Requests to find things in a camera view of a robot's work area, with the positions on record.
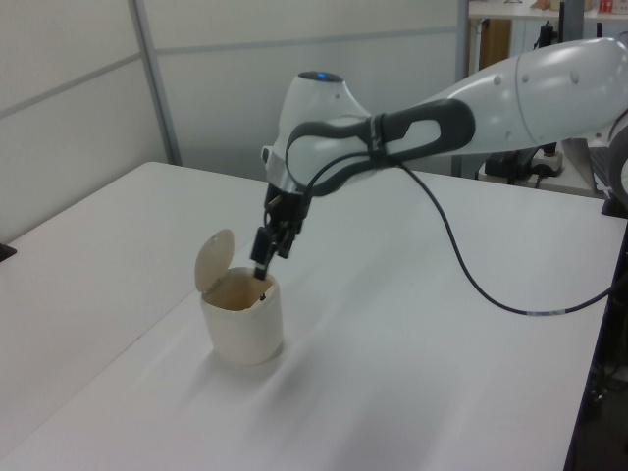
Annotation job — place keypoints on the pale wooden desk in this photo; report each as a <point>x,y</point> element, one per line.
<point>520,14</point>

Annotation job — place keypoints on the small cream bin with lid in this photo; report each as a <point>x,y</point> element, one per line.
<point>245,329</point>

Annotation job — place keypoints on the small red box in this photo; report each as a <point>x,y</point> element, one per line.
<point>607,6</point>

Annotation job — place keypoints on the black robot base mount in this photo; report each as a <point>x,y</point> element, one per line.
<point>614,206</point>

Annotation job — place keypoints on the grey metal partition post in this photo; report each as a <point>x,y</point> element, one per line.
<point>156,83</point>

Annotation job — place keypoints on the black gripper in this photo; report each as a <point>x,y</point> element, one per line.
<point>289,208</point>

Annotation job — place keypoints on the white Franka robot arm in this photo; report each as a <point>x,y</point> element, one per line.
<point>490,103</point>

